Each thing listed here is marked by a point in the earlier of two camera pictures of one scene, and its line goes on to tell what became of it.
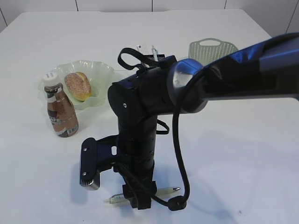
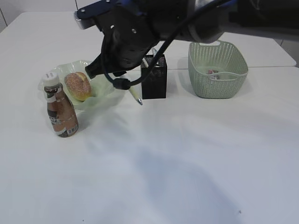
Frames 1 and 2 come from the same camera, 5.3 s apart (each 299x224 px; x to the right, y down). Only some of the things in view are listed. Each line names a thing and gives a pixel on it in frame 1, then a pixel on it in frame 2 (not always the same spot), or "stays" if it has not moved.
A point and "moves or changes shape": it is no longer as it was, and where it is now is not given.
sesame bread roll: x=78 y=86 stays
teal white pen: x=155 y=53 stays
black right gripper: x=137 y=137 to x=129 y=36
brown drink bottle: x=60 y=111 stays
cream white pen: x=118 y=198 moves or changes shape
